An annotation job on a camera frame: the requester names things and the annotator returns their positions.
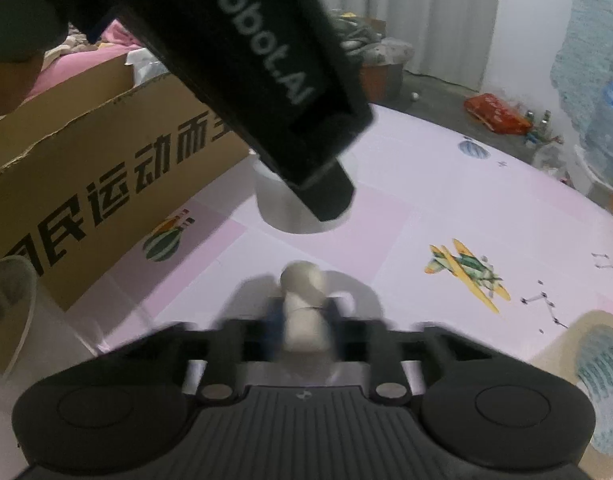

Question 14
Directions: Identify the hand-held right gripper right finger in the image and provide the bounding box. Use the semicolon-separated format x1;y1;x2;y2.
327;295;492;404

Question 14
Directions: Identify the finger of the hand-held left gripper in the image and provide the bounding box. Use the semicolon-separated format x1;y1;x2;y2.
285;156;356;222

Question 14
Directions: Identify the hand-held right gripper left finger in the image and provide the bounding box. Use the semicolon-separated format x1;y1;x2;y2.
121;295;287;404

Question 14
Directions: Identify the cream sock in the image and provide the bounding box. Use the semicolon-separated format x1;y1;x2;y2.
279;261;337;386

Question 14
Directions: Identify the brown cardboard box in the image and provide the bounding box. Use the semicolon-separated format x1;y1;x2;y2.
0;52;257;311

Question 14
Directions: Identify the pink printed tablecloth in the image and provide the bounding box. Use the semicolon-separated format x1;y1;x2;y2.
0;102;613;480

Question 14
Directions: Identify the reddish brown box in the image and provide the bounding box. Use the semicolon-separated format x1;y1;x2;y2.
360;62;403;102

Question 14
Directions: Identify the pink printed blanket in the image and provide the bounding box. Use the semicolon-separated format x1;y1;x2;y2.
24;20;142;103

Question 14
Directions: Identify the grey blanket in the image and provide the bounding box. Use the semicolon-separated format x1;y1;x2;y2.
331;10;414;67

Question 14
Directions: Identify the cream fleece blanket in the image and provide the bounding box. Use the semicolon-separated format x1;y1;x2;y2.
41;25;104;68

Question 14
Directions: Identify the red plastic bag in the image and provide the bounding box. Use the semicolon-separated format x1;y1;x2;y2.
463;92;534;134

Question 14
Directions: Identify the grey curtain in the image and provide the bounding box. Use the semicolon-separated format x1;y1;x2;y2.
296;0;504;93

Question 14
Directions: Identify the white plastic bag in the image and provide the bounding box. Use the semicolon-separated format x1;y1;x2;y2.
531;139;572;171

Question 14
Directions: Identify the clear plastic cup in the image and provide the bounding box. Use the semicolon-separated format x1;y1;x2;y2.
0;254;107;391

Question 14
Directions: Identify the white water dispenser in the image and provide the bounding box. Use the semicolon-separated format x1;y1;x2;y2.
573;145;613;206

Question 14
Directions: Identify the large blue water bottle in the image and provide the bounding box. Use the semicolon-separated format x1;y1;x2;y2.
583;52;613;186

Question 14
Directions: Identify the hanging teal cloth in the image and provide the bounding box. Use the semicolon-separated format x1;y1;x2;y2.
550;0;613;133

